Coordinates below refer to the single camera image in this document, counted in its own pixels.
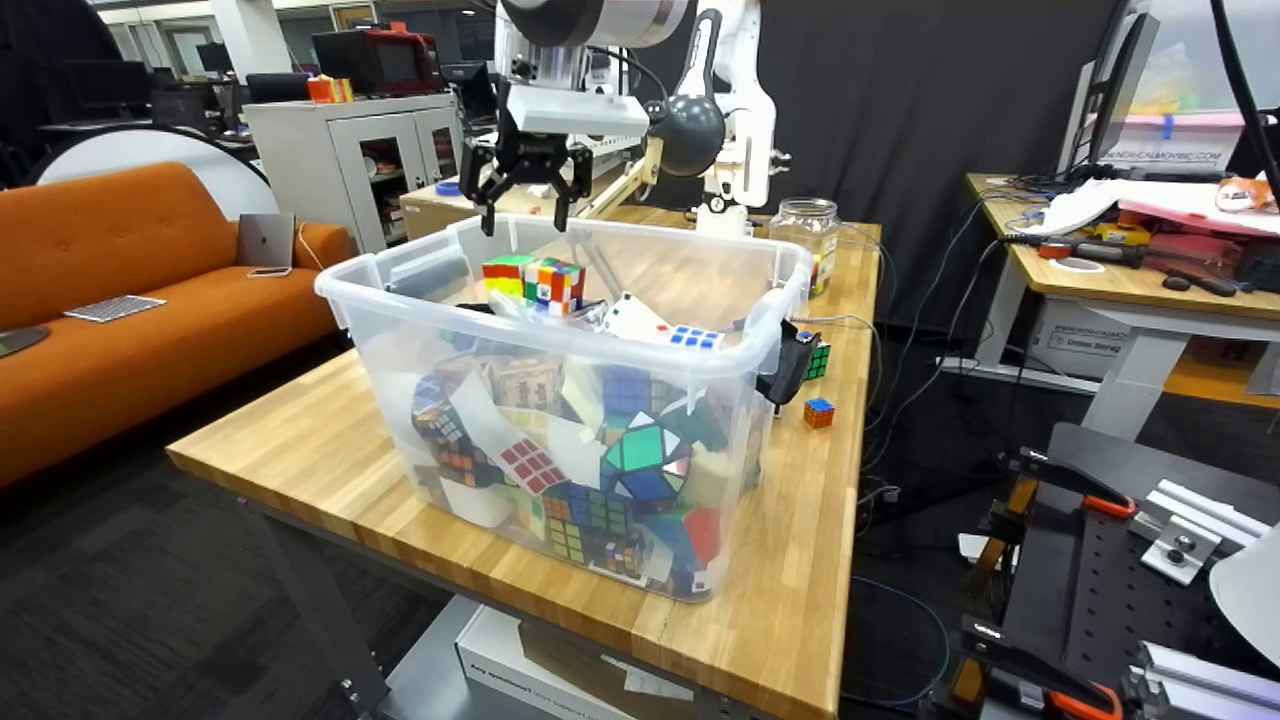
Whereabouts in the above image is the white glass-door cabinet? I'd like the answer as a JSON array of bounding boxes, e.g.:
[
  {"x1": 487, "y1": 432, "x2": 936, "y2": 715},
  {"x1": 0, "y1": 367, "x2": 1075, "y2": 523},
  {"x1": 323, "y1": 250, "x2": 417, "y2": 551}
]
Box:
[{"x1": 241, "y1": 86, "x2": 472, "y2": 254}]

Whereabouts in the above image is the clear plastic storage bin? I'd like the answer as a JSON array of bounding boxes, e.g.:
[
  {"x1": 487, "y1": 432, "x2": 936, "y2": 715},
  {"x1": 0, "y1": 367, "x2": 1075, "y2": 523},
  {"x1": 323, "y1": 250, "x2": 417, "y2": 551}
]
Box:
[{"x1": 309, "y1": 212, "x2": 818, "y2": 609}]

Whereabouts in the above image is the black red machine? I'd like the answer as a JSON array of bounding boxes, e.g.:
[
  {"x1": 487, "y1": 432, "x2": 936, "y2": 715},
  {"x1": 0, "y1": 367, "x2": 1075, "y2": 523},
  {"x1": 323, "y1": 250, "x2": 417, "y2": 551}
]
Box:
[{"x1": 311, "y1": 18, "x2": 451, "y2": 100}]

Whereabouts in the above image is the green dark Rubik's cube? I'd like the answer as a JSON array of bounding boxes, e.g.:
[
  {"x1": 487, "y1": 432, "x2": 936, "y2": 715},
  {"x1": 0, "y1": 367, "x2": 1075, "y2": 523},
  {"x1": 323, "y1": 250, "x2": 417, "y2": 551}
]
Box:
[{"x1": 534, "y1": 492, "x2": 598, "y2": 571}]

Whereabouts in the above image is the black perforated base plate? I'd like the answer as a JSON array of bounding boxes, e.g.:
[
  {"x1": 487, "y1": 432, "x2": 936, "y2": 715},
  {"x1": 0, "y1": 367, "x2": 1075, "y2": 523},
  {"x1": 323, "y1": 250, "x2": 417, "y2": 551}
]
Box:
[{"x1": 997, "y1": 418, "x2": 1280, "y2": 697}]

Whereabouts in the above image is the gray flat booklet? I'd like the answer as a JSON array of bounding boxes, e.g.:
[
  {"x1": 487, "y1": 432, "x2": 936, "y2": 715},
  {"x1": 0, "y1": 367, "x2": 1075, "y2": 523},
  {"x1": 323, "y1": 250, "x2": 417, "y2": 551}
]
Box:
[{"x1": 58, "y1": 292, "x2": 172, "y2": 326}]

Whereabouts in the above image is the wooden desk lamp gray shade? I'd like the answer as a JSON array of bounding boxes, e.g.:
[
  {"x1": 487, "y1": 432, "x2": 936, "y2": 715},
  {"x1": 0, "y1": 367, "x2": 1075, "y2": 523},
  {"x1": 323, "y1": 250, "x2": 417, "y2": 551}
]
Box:
[{"x1": 580, "y1": 90, "x2": 730, "y2": 223}]

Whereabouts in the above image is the orange sofa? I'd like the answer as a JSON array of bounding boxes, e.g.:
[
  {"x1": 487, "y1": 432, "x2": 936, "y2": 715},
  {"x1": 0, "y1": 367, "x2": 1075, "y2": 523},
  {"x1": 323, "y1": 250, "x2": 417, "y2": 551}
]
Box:
[{"x1": 0, "y1": 161, "x2": 358, "y2": 492}]

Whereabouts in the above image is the cardboard box with labels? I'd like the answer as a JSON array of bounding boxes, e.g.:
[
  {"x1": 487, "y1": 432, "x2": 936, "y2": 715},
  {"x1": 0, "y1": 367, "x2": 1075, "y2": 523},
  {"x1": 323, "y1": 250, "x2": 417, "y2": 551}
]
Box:
[{"x1": 451, "y1": 601, "x2": 751, "y2": 720}]

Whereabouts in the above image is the white cube with blue dots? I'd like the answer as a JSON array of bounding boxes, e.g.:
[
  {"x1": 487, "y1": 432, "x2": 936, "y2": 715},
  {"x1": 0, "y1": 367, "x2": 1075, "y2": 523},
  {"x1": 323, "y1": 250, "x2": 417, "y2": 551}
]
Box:
[{"x1": 597, "y1": 292, "x2": 730, "y2": 354}]

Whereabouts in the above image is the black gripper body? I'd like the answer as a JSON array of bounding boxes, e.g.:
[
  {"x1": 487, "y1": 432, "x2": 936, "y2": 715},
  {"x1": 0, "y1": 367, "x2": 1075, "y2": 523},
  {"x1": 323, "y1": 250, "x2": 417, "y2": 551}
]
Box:
[{"x1": 493, "y1": 123, "x2": 580, "y2": 186}]

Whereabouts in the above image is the red pink folder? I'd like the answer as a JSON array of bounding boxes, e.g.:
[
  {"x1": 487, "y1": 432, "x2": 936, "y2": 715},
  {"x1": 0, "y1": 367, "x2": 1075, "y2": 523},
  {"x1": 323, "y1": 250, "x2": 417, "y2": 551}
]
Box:
[{"x1": 1115, "y1": 194, "x2": 1280, "y2": 284}]

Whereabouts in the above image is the large computer monitor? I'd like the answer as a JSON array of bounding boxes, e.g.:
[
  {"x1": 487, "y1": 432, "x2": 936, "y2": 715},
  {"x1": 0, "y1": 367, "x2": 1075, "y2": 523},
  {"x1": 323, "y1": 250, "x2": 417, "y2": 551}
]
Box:
[{"x1": 1055, "y1": 0, "x2": 1280, "y2": 184}]

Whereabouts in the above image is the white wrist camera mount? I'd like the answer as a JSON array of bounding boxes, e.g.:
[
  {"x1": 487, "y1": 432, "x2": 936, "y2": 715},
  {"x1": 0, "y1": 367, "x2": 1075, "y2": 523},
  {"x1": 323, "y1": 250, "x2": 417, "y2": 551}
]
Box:
[{"x1": 500, "y1": 79, "x2": 654, "y2": 141}]

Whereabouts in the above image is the white round chair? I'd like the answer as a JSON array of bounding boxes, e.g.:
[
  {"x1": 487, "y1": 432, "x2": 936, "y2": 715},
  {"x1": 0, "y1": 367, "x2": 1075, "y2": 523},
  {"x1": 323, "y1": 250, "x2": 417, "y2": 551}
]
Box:
[{"x1": 36, "y1": 123, "x2": 280, "y2": 223}]

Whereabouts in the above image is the white-legged wooden work desk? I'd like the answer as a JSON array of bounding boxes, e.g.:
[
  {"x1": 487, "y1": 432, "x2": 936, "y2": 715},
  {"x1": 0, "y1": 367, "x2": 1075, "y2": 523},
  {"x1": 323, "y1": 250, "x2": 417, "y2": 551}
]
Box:
[{"x1": 962, "y1": 166, "x2": 1280, "y2": 453}]

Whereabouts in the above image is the white box under desk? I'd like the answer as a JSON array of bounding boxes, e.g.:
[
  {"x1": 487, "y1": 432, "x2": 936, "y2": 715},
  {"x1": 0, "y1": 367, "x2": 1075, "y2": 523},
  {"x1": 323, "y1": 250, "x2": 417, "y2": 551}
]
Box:
[{"x1": 1022, "y1": 292, "x2": 1163, "y2": 383}]

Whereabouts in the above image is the small orange container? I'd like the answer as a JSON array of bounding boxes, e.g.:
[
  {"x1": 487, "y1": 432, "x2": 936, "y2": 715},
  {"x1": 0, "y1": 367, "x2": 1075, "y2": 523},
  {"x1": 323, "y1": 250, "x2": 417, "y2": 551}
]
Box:
[{"x1": 303, "y1": 72, "x2": 358, "y2": 109}]

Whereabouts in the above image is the dark multicolor Rubik's cube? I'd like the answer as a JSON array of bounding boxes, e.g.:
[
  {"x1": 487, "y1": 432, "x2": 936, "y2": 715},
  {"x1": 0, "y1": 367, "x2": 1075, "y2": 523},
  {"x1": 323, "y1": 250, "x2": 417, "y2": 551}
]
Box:
[{"x1": 410, "y1": 383, "x2": 493, "y2": 485}]

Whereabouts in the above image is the white paper stack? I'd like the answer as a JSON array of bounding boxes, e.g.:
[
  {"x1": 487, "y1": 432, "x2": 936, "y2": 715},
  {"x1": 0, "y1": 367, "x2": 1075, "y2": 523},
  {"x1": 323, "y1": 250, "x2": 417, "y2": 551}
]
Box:
[{"x1": 1016, "y1": 175, "x2": 1134, "y2": 243}]

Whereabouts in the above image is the tan wooden box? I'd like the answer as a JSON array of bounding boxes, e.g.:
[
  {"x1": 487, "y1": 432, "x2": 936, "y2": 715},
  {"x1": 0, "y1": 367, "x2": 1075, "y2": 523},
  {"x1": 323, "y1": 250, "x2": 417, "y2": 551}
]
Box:
[{"x1": 394, "y1": 163, "x2": 643, "y2": 246}]

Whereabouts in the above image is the red white Rubik's cube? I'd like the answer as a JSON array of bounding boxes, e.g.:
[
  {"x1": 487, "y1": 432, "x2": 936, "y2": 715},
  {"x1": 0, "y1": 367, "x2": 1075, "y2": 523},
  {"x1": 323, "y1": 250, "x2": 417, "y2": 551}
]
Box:
[{"x1": 497, "y1": 435, "x2": 571, "y2": 499}]

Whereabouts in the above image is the black orange clamp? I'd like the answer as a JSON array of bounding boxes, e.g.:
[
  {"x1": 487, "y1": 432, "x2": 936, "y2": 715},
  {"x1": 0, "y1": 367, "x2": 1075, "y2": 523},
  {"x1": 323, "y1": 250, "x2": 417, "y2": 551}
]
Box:
[
  {"x1": 1000, "y1": 443, "x2": 1144, "y2": 531},
  {"x1": 955, "y1": 623, "x2": 1133, "y2": 720}
]

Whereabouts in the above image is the silver laptop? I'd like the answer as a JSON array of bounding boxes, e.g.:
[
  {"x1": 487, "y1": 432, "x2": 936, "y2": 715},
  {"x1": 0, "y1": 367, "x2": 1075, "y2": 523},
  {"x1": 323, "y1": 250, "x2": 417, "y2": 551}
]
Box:
[{"x1": 236, "y1": 206, "x2": 299, "y2": 278}]

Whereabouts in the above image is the teal green megaminx puzzle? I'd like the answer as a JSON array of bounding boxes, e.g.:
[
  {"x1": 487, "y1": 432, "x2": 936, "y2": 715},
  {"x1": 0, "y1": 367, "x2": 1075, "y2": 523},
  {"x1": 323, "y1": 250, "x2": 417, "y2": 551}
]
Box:
[{"x1": 597, "y1": 412, "x2": 695, "y2": 511}]

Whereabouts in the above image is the aluminium extrusion bar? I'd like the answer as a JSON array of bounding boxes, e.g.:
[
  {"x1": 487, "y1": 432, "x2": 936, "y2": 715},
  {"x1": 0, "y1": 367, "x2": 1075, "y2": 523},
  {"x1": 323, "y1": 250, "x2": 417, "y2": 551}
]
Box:
[{"x1": 1134, "y1": 474, "x2": 1272, "y2": 593}]

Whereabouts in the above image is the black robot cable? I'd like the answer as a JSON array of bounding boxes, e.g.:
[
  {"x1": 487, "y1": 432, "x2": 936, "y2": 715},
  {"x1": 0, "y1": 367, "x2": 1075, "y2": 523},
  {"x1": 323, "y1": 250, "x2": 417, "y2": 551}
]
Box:
[{"x1": 1203, "y1": 0, "x2": 1280, "y2": 203}]

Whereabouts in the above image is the rainbow striped puzzle cube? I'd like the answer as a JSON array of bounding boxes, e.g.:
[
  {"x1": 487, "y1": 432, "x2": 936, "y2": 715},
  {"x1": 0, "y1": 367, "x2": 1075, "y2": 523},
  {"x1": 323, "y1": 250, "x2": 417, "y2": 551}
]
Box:
[{"x1": 475, "y1": 250, "x2": 591, "y2": 321}]

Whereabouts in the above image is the dark round plate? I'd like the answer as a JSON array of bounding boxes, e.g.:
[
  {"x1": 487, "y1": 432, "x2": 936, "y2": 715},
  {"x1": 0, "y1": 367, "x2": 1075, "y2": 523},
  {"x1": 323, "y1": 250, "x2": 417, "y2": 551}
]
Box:
[{"x1": 0, "y1": 321, "x2": 57, "y2": 359}]

